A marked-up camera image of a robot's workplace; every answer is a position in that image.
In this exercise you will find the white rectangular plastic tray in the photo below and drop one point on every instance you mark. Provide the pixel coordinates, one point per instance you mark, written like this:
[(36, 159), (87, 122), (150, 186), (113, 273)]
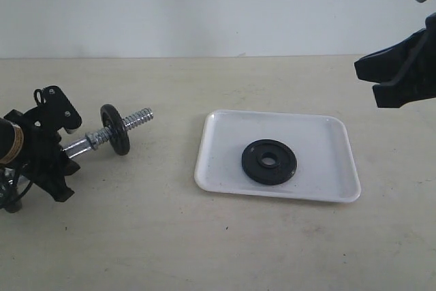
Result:
[(326, 169)]

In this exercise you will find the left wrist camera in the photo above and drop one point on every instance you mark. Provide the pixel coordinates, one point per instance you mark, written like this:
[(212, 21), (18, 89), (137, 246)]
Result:
[(58, 107)]

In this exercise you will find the black weight plate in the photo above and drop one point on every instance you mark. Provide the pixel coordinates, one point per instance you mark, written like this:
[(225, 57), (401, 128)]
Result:
[(268, 162)]

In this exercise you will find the chrome threaded dumbbell bar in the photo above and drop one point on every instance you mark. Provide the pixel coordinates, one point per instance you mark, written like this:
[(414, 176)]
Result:
[(92, 140)]

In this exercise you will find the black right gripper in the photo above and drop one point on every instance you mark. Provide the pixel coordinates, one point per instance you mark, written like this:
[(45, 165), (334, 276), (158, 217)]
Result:
[(405, 72)]

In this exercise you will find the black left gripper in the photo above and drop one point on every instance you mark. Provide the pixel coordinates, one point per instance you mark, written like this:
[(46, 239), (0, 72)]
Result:
[(32, 152)]

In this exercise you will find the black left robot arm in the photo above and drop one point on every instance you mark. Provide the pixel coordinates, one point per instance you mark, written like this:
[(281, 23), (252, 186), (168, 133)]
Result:
[(16, 189)]

